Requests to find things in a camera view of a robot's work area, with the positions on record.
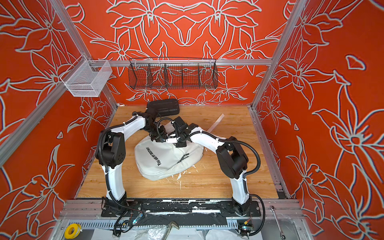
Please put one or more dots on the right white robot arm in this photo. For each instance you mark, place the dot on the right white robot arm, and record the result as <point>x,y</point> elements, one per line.
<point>232,158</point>

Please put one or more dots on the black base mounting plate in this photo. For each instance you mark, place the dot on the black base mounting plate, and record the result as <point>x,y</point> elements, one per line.
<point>222,207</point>

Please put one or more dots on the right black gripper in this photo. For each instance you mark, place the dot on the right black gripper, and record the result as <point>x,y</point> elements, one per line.
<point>178,145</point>

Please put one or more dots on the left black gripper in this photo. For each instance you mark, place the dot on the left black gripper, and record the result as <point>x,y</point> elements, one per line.
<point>162,130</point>

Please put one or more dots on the yellow tape roll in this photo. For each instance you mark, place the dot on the yellow tape roll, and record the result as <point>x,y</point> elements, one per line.
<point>72,231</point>

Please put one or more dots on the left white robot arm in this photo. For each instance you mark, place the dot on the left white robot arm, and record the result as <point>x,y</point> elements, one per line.
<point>111,152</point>

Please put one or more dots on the white student backpack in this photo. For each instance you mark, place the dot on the white student backpack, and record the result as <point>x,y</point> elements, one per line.
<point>156,161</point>

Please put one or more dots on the black plastic case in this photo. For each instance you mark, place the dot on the black plastic case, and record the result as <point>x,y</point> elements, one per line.
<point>165,108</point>

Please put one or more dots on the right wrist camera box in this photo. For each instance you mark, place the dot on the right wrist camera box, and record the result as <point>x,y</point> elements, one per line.
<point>172,140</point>

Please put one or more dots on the black wire wall basket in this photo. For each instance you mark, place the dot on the black wire wall basket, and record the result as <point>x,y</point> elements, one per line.
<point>173,74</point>

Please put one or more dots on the steel wrench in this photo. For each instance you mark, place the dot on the steel wrench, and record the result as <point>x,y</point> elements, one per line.
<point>282,235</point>

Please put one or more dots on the small green circuit board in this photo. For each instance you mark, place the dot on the small green circuit board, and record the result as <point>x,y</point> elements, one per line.
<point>245,230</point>

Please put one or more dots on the white wire mesh basket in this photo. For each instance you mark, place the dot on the white wire mesh basket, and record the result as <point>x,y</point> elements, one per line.
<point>83,79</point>

